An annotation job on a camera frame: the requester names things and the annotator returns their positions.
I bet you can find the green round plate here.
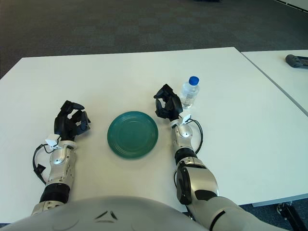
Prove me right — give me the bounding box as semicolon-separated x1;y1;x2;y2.
107;110;159;160

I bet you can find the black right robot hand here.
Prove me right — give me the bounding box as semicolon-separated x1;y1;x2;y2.
153;83;184;122

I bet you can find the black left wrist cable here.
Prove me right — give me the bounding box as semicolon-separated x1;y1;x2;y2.
33;143;55;185

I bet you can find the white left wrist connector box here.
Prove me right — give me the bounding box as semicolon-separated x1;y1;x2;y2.
45;135;61;149

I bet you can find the white right wrist connector box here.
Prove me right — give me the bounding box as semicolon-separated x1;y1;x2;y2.
181;112;192;125

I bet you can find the clear bottle with blue cap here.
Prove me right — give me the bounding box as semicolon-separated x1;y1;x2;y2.
180;76;201;109

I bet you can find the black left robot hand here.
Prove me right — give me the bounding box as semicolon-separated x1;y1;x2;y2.
53;100;92;141

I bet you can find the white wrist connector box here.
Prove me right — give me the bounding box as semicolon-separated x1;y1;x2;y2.
45;135;61;149
181;112;192;125

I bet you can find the grey fabric object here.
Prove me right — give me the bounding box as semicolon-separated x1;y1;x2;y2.
285;54;308;68

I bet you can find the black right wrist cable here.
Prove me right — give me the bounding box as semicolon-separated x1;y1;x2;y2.
189;117;204;154

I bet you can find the black table leg with caster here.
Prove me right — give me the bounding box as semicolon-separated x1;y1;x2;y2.
276;201;308;231

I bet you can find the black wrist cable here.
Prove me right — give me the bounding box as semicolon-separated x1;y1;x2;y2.
189;117;204;154
33;143;55;185

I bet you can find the grey robot torso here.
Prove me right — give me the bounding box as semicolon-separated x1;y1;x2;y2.
0;195;210;231

